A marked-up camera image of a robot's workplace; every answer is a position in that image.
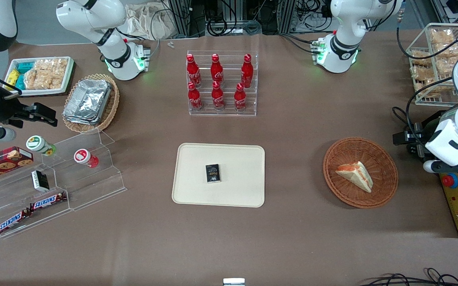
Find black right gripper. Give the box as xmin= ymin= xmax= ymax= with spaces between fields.
xmin=0 ymin=95 xmax=58 ymax=129

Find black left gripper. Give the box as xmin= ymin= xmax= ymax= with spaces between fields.
xmin=392 ymin=120 xmax=429 ymax=158

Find white rectangular snack tray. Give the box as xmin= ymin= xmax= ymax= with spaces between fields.
xmin=4 ymin=56 xmax=75 ymax=97

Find triangular wrapped sandwich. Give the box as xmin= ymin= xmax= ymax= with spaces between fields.
xmin=335 ymin=161 xmax=374 ymax=193

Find brown round wicker basket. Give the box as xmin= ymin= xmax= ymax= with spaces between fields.
xmin=323 ymin=137 xmax=399 ymax=209

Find aluminium foil tray stack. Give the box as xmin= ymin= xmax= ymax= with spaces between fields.
xmin=63 ymin=79 xmax=112 ymax=126

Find light oval wicker basket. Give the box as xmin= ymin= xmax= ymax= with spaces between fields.
xmin=62 ymin=73 xmax=120 ymax=133

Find cream plastic serving tray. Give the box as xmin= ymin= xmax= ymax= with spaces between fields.
xmin=172 ymin=143 xmax=266 ymax=208

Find green lid sunflower cup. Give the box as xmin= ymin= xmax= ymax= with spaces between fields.
xmin=26 ymin=135 xmax=57 ymax=156

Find rice cracker snack pack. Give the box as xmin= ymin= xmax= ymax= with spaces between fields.
xmin=34 ymin=58 xmax=69 ymax=76
xmin=23 ymin=70 xmax=65 ymax=90

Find red tartan cookie box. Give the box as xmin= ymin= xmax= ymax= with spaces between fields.
xmin=0 ymin=146 xmax=34 ymax=184

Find black white small box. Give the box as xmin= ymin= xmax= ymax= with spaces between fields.
xmin=31 ymin=170 xmax=50 ymax=192

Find red lid strawberry cup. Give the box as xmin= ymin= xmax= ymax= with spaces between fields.
xmin=74 ymin=149 xmax=99 ymax=168

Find Snickers chocolate bar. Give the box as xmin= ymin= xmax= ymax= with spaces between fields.
xmin=0 ymin=209 xmax=31 ymax=236
xmin=29 ymin=192 xmax=68 ymax=211

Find clear acrylic stepped display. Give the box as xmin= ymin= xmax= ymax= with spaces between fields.
xmin=0 ymin=128 xmax=128 ymax=240

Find beige cloth bag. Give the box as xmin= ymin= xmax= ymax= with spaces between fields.
xmin=125 ymin=3 xmax=175 ymax=41

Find red cola bottle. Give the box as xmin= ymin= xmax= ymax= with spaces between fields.
xmin=187 ymin=82 xmax=203 ymax=112
xmin=241 ymin=54 xmax=254 ymax=89
xmin=234 ymin=83 xmax=247 ymax=112
xmin=186 ymin=54 xmax=202 ymax=88
xmin=210 ymin=54 xmax=224 ymax=87
xmin=211 ymin=81 xmax=226 ymax=111

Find clear acrylic bottle rack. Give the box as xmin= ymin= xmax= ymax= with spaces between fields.
xmin=186 ymin=50 xmax=259 ymax=117

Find small black card box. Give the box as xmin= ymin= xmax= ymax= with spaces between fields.
xmin=205 ymin=164 xmax=221 ymax=184

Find black looped wrist cable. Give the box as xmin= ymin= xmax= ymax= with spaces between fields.
xmin=391 ymin=77 xmax=454 ymax=137

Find white wire basket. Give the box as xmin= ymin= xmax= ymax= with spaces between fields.
xmin=406 ymin=23 xmax=458 ymax=107

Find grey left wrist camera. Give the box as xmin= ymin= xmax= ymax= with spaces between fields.
xmin=423 ymin=158 xmax=458 ymax=174

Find cracker pack in wire basket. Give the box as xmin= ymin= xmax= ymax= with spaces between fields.
xmin=413 ymin=78 xmax=457 ymax=99
xmin=435 ymin=41 xmax=458 ymax=61
xmin=410 ymin=49 xmax=433 ymax=66
xmin=429 ymin=29 xmax=455 ymax=45

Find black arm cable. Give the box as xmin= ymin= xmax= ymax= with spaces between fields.
xmin=396 ymin=0 xmax=458 ymax=61

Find black base cables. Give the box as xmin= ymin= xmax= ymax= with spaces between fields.
xmin=280 ymin=33 xmax=322 ymax=55

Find black cables at table edge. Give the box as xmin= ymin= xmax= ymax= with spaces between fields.
xmin=356 ymin=268 xmax=458 ymax=286

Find aluminium frame with cables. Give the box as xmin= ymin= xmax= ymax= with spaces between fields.
xmin=165 ymin=0 xmax=335 ymax=37

